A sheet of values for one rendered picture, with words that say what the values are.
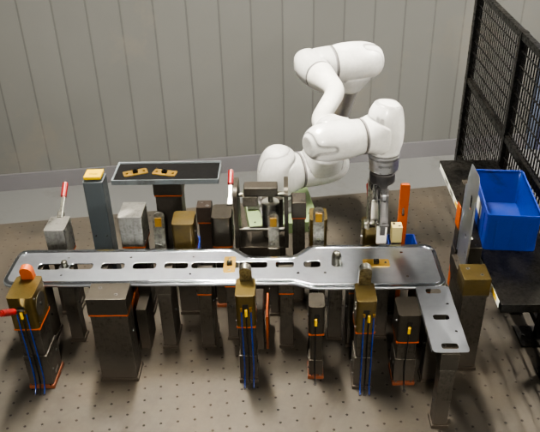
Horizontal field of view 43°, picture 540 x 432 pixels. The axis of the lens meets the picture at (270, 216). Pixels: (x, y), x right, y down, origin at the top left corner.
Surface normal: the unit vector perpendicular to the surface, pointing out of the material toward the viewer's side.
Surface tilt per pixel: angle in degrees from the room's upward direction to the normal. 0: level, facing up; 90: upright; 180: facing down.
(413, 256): 0
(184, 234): 90
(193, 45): 90
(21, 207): 0
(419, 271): 0
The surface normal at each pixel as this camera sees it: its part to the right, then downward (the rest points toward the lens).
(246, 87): 0.13, 0.52
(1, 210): -0.02, -0.85
